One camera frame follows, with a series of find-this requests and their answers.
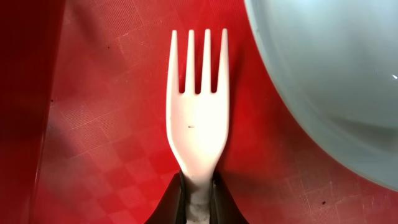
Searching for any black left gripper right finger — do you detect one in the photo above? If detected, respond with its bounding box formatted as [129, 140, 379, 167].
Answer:
[210, 172, 249, 224]

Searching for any red plastic tray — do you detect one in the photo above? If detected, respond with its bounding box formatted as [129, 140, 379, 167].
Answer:
[1, 0, 397, 223]

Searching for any light blue plate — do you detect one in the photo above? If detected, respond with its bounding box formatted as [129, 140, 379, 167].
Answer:
[244, 0, 397, 190]

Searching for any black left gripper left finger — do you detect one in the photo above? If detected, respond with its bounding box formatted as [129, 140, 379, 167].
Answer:
[145, 171, 187, 224]

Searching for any white plastic fork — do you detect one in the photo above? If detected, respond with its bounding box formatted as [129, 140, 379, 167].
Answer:
[165, 29, 229, 223]

